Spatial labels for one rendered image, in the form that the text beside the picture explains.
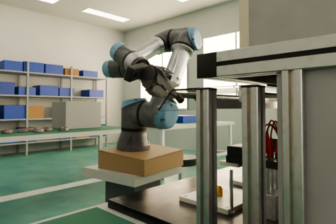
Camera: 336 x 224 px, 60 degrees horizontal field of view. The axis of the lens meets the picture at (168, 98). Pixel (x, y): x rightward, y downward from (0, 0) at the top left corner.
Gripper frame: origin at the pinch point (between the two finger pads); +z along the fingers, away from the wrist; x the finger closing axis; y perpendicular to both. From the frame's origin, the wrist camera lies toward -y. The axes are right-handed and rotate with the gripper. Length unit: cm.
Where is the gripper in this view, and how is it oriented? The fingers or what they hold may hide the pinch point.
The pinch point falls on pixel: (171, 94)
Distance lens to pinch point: 87.0
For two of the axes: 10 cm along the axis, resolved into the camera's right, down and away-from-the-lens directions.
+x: -3.6, 8.8, 3.2
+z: 6.2, 4.8, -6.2
